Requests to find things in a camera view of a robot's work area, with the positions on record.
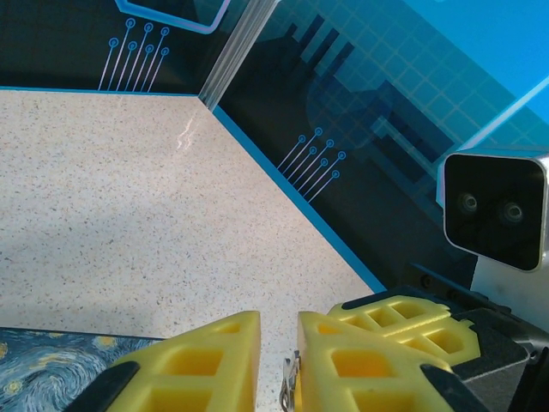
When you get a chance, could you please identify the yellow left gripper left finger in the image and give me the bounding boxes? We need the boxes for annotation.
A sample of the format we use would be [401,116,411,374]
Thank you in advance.
[106,311,262,412]

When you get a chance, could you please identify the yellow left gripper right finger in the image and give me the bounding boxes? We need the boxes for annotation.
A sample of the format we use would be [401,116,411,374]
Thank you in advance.
[297,312,490,412]

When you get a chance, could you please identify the metal key with ring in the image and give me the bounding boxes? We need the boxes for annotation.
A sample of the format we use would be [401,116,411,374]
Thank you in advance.
[278,349,302,412]

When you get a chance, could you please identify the starry night printed tin box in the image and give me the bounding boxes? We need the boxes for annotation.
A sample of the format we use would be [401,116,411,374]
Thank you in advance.
[0,327,166,412]

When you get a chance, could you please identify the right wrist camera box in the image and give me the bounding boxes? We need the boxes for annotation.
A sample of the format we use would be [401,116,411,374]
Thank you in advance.
[436,152,549,274]

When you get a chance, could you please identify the aluminium frame post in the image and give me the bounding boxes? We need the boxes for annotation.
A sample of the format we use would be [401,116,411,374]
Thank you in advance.
[198,0,281,109]

